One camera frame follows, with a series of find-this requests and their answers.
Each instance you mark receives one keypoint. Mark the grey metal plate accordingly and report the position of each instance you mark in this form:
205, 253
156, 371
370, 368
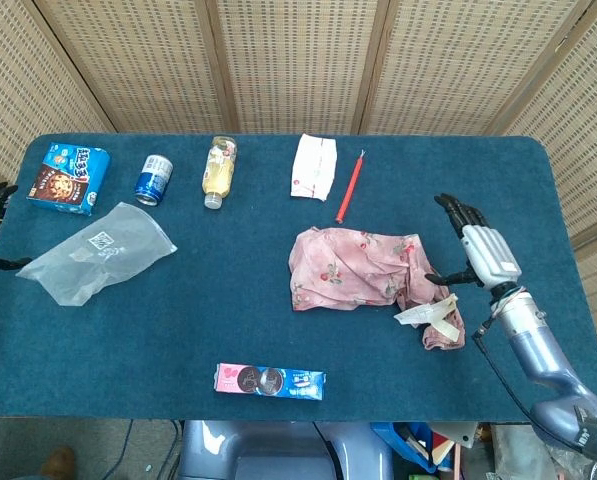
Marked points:
455, 432

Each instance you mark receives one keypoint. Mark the dark blue table mat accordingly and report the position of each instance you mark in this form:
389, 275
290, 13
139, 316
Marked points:
228, 300

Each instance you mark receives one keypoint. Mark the white tissue packet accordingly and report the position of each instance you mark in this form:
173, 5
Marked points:
314, 167

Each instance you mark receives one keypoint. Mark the pink blue sandwich cookie pack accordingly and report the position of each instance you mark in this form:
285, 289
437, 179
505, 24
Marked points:
270, 381

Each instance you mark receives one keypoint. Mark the clear plastic zip bag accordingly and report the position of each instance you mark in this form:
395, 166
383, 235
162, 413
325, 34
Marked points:
113, 250

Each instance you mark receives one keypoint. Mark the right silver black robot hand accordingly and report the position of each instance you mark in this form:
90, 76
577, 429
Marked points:
490, 255

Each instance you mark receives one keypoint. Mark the blue plastic bin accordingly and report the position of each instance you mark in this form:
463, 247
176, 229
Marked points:
393, 442

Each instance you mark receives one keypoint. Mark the blue chocolate cookie box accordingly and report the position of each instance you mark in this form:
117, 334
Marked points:
65, 182

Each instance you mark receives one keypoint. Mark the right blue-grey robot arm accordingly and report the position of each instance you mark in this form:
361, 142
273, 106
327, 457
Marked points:
538, 350

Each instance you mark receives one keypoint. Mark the pink floral garment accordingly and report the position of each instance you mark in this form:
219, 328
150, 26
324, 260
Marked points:
348, 265

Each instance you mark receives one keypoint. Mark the yellow tea plastic bottle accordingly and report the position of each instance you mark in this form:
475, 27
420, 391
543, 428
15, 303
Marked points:
219, 175

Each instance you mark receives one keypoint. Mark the blue white drink can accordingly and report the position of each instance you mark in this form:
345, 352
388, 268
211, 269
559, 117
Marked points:
153, 181

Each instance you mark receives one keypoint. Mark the brown shoe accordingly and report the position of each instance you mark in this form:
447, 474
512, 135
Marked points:
58, 462

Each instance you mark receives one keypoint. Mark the blue-grey robot torso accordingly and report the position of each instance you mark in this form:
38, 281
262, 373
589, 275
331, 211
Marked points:
278, 450

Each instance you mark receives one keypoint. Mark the red pen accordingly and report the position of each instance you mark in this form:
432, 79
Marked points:
349, 189

